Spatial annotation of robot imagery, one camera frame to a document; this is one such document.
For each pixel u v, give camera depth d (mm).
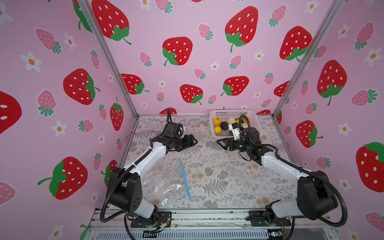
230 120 1045
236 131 764
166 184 859
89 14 699
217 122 1108
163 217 751
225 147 756
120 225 717
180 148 758
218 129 1067
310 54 847
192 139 776
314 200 428
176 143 710
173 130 674
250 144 662
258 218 732
